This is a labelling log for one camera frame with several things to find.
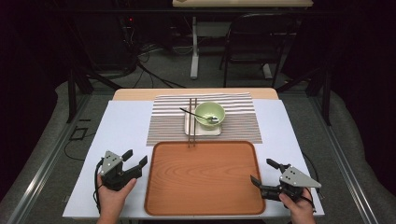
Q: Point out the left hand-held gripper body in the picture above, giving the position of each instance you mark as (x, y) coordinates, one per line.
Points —
(112, 174)

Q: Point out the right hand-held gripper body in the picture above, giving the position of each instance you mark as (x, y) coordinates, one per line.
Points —
(295, 179)

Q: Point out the brown wooden tray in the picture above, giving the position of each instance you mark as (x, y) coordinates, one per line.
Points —
(205, 180)

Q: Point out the white square plate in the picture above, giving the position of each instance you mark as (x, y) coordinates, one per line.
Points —
(202, 132)

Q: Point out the light green bowl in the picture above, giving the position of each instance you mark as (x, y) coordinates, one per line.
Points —
(218, 109)

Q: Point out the person's left hand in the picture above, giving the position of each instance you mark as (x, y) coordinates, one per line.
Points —
(110, 200)

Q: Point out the person's right hand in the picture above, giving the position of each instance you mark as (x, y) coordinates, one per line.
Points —
(300, 211)

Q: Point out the white table cover sheet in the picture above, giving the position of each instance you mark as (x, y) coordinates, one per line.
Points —
(124, 124)

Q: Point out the striped placemat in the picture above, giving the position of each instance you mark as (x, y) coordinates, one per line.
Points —
(168, 124)

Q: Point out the black metal stand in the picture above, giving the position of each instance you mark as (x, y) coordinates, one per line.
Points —
(325, 93)
(72, 93)

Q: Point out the dark equipment with red light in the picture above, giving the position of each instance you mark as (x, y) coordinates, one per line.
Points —
(129, 31)

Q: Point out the white-legged desk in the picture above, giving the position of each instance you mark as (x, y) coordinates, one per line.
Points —
(194, 46)

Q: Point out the black folding chair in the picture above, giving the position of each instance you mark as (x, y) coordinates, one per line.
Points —
(232, 31)

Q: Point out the aluminium floor rail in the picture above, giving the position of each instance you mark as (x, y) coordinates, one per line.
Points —
(345, 168)
(43, 168)

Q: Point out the black floor socket frame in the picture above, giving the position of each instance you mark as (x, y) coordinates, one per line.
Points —
(71, 137)

